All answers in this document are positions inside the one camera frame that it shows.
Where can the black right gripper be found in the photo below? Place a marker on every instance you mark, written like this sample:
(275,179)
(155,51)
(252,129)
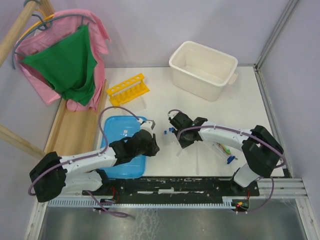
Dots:
(184,144)

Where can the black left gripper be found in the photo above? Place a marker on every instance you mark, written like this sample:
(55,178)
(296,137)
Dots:
(154,148)

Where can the blue capped test tube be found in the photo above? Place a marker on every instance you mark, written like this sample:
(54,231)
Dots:
(177,140)
(165,138)
(171,136)

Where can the yellow test tube rack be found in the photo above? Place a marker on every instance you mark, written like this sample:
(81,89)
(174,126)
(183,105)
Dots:
(127,90)

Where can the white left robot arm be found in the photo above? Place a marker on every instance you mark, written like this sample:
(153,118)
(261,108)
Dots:
(55,175)

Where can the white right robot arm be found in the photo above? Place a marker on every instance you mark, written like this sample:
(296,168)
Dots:
(262,152)

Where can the blue plastic tray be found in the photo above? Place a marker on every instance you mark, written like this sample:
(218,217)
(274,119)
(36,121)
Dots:
(116,128)

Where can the clear tube with blue cap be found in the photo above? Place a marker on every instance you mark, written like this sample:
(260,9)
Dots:
(223,151)

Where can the black mounting plate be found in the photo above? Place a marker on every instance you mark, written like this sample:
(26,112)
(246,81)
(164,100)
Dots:
(175,190)

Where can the white plastic bin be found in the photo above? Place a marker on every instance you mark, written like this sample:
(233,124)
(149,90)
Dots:
(201,70)

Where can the green cloth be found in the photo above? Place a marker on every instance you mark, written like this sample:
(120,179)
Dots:
(68,66)

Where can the pink shirt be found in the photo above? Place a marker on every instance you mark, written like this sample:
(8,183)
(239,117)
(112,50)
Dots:
(68,23)

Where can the yellow clothes hanger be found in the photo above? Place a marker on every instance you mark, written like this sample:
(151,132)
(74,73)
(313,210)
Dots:
(43,16)

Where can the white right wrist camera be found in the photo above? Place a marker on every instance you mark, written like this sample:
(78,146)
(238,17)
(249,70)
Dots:
(171,115)

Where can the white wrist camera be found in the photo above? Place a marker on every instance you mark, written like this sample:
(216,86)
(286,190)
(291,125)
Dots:
(148,126)
(171,115)

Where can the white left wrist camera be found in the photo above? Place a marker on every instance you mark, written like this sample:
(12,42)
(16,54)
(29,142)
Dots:
(148,126)

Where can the aluminium frame rail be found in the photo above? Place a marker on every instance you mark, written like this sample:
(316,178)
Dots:
(274,87)

